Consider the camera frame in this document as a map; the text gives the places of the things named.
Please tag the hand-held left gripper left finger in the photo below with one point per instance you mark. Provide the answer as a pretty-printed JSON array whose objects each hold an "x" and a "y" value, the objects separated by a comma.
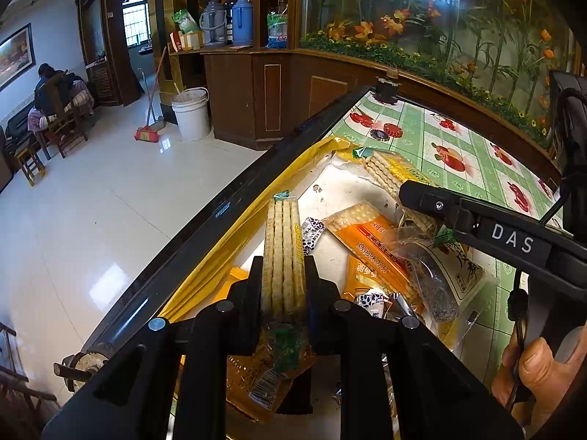
[{"x": 250, "y": 311}]

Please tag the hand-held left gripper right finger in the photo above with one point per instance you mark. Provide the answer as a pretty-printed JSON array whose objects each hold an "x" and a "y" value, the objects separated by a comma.
[{"x": 321, "y": 316}]

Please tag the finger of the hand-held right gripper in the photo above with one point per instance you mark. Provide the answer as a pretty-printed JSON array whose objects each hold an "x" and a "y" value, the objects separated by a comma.
[{"x": 426, "y": 199}]

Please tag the green cracker packet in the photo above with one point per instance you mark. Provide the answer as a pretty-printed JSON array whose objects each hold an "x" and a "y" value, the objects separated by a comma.
[
  {"x": 282, "y": 256},
  {"x": 390, "y": 169}
]

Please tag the blue white candy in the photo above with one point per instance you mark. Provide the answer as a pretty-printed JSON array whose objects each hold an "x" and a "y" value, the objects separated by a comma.
[
  {"x": 371, "y": 302},
  {"x": 314, "y": 231}
]

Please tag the orange snack packet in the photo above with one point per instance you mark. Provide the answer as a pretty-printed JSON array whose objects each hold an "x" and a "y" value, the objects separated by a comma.
[
  {"x": 362, "y": 279},
  {"x": 261, "y": 376}
]

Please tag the orange cracker packet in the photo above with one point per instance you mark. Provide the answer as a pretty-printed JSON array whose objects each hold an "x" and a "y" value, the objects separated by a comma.
[{"x": 362, "y": 233}]

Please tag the clear labelled snack bag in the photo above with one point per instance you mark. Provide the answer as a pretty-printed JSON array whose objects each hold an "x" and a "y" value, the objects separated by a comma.
[{"x": 431, "y": 284}]

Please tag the yellow-edged white tray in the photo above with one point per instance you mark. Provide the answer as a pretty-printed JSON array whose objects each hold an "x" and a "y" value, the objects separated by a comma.
[{"x": 339, "y": 190}]

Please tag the person's right hand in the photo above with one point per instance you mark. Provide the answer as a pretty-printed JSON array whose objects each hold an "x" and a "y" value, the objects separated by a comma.
[{"x": 527, "y": 371}]

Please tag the fruit print green tablecloth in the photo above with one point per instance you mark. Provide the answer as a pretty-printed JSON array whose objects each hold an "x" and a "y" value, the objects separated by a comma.
[{"x": 458, "y": 165}]

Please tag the black round disc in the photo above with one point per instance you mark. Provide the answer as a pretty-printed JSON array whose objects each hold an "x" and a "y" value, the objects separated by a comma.
[{"x": 379, "y": 135}]

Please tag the dark glass bottle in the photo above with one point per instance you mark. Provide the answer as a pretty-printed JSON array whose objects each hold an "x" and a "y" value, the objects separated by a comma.
[{"x": 387, "y": 87}]

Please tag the glass flower display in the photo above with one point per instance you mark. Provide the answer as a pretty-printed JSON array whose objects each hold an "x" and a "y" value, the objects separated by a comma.
[{"x": 435, "y": 32}]

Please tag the brown wooden cabinet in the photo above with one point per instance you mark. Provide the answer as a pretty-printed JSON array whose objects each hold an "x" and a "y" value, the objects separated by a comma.
[{"x": 257, "y": 91}]

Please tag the red head broom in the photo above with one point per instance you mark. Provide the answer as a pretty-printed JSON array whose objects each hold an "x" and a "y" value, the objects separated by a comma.
[{"x": 147, "y": 135}]

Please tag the white plastic bucket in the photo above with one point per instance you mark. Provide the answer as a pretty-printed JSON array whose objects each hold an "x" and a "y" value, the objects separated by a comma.
[{"x": 191, "y": 114}]

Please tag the dark wooden chair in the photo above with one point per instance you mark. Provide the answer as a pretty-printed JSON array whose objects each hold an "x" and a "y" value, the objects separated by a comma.
[{"x": 13, "y": 376}]

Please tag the blue thermos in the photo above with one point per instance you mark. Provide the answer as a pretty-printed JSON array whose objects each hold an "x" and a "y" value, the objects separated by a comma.
[{"x": 241, "y": 20}]

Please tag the small wooden stool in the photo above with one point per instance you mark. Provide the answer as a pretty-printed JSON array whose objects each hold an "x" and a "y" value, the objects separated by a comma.
[{"x": 30, "y": 162}]

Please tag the grey thermos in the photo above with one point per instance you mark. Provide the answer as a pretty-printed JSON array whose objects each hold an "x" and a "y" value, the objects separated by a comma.
[{"x": 213, "y": 23}]

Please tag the orange box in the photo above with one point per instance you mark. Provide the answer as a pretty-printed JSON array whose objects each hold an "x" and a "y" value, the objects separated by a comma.
[{"x": 185, "y": 41}]

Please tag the woven wicker basket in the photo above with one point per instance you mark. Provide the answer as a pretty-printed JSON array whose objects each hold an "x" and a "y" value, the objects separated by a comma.
[{"x": 98, "y": 78}]

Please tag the green snack bag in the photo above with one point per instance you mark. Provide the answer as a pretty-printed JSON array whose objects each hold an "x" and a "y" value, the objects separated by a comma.
[{"x": 185, "y": 20}]

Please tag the black sofa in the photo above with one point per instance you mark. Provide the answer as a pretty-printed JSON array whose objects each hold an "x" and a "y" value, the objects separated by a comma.
[{"x": 11, "y": 130}]

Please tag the gold trimmed pillar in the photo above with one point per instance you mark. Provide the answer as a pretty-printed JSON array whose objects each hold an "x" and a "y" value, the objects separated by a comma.
[{"x": 160, "y": 18}]

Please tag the barred window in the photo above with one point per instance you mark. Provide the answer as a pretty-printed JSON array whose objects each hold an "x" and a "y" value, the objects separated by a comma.
[{"x": 135, "y": 18}]

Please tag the framed wall painting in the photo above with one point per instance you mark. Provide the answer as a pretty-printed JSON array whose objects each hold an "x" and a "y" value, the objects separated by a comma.
[{"x": 16, "y": 55}]

